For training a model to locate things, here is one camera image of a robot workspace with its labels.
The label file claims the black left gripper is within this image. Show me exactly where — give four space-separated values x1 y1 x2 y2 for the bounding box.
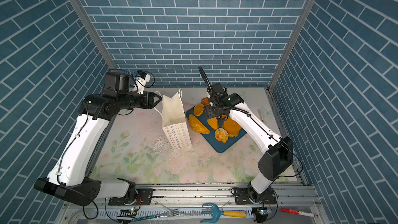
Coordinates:
116 91 162 112

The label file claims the braided brown pastry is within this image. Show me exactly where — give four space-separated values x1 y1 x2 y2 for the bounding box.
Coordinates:
201 97 210 106

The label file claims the oval orange bread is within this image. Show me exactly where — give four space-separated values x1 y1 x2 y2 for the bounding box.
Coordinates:
207 118 219 130

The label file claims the small round orange bun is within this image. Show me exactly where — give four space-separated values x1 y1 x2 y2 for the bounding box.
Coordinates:
193 103 204 117

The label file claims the long oval yellow bread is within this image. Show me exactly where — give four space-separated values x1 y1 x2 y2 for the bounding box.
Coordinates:
189 114 210 134

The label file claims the white paper bag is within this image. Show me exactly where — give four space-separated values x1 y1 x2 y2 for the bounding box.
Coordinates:
154 89 192 150

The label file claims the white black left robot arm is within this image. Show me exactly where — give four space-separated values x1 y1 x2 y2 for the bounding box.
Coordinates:
34 69 162 206

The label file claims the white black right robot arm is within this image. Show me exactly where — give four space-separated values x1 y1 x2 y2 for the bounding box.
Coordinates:
205 83 293 203

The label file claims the knotted yellow bread roll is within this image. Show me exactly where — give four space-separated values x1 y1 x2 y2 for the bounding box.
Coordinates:
215 128 229 143

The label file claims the large round orange cake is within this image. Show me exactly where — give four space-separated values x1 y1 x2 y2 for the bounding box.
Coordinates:
222 117 241 138

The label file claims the dark teal tray mat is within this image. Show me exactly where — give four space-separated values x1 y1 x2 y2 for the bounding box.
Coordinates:
186 99 248 153

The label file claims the teal yellow garden fork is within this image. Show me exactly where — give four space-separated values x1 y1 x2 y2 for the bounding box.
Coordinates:
200 203 247 224

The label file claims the red white marker pen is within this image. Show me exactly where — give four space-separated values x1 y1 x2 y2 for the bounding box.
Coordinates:
281 208 318 218

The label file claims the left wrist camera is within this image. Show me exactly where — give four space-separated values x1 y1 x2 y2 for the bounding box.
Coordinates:
133 71 151 95

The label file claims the black corrugated cable hose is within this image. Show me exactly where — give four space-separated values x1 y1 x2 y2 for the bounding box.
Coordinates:
198 65 215 99

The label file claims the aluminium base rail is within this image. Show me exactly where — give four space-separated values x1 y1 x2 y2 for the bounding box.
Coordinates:
137 182 322 207

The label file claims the metal fork green handle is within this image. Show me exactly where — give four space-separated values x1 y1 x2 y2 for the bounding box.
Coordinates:
131 211 179 223

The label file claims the aluminium corner post left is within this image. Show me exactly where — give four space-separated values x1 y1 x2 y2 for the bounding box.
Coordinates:
69 0 116 68

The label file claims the aluminium corner post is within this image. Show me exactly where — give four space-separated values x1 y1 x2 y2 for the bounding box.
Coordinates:
268 0 315 92
69 0 116 68

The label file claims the aluminium corner post right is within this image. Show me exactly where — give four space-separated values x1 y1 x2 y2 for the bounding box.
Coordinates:
268 0 315 92

